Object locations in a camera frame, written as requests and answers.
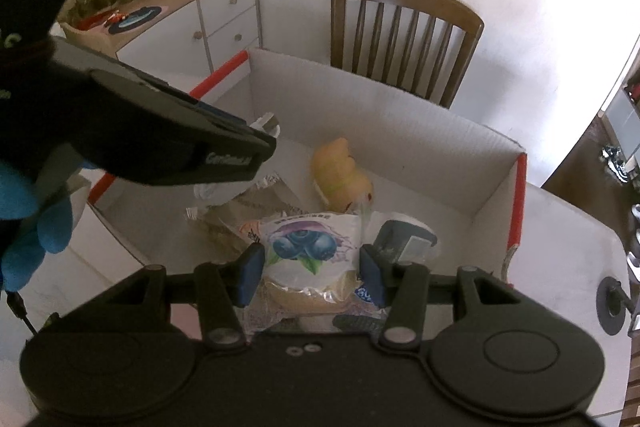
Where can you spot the white sideboard cabinet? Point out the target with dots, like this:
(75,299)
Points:
(225,2)

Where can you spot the blueberry bread packet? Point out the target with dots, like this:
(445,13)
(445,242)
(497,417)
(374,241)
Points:
(305,247)

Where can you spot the person's left hand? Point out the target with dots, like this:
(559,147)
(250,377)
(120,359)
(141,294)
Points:
(25,207)

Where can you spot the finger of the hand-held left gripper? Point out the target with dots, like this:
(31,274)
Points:
(225,122)

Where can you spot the silver foil wrapper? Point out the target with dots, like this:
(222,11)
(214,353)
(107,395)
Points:
(260,207)

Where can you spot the black white sneaker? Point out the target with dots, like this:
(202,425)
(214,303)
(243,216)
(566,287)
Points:
(615,162)

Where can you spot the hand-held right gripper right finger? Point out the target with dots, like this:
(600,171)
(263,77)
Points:
(372,277)

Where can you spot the green white grey snack pouch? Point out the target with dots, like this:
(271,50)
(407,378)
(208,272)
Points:
(400,232)

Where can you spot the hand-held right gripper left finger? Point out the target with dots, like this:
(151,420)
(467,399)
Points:
(250,272)

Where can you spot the yellow duck toy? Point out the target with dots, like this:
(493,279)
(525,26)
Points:
(335,167)

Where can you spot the red packet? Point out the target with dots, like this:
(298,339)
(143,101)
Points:
(95,19)

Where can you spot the black and blue round mat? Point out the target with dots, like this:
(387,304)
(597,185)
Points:
(135,19)

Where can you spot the red and white cardboard box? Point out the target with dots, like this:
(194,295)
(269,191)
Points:
(400,127)

